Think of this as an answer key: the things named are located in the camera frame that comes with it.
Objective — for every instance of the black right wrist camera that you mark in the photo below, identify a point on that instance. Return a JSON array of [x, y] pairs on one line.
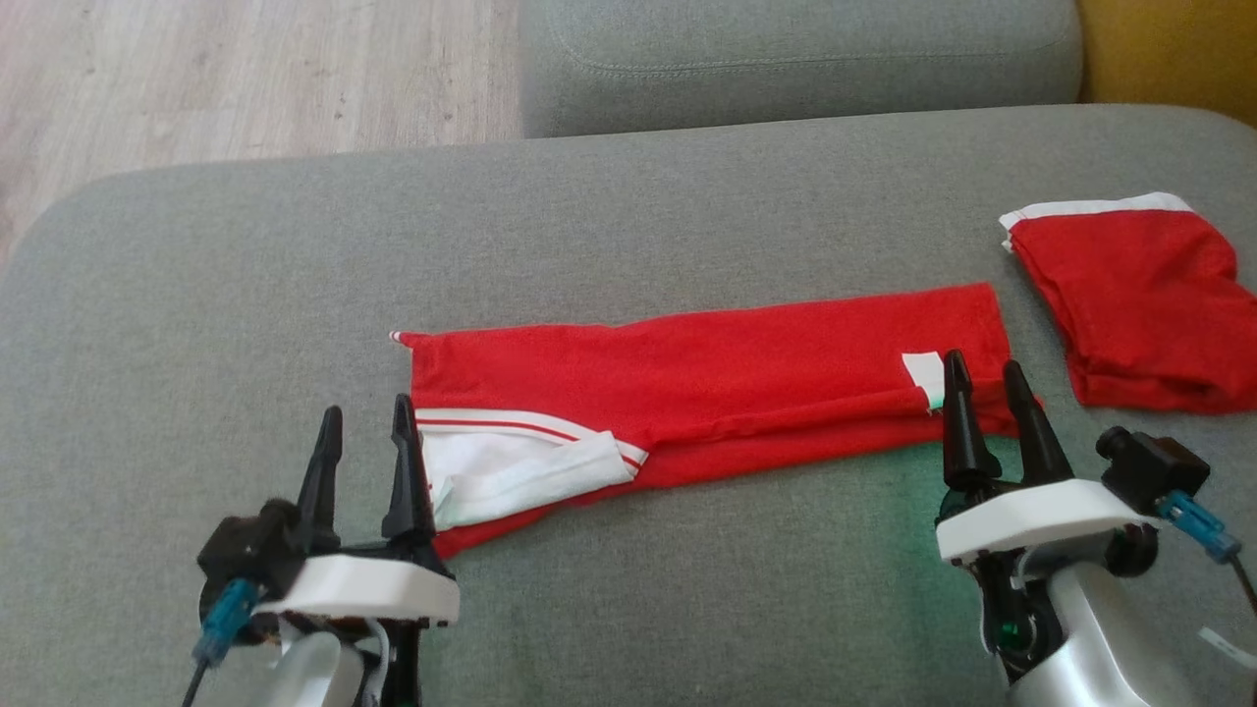
[[1154, 466]]

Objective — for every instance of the grey sofa seat cushion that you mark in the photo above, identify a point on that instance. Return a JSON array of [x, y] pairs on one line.
[[786, 59]]

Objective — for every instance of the yellow and grey sofa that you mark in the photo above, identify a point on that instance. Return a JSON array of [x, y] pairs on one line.
[[589, 226]]

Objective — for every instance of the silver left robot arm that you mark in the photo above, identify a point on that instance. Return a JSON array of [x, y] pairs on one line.
[[314, 673]]

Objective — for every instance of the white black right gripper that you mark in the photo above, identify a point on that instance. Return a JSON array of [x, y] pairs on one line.
[[1041, 520]]

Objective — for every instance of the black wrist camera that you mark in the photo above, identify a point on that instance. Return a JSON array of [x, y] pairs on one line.
[[250, 545], [1154, 466]]

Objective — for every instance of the red shorts white trim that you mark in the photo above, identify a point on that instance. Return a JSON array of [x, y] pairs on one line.
[[1139, 304]]

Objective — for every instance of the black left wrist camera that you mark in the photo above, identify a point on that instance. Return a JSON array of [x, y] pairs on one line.
[[250, 545]]

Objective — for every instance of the red white basketball jersey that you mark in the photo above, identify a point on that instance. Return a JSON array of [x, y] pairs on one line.
[[707, 383]]

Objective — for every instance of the yellow sofa backrest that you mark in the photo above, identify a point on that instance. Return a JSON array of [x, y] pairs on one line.
[[1169, 49]]

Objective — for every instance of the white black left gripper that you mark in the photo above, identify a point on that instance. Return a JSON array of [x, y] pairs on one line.
[[363, 589]]

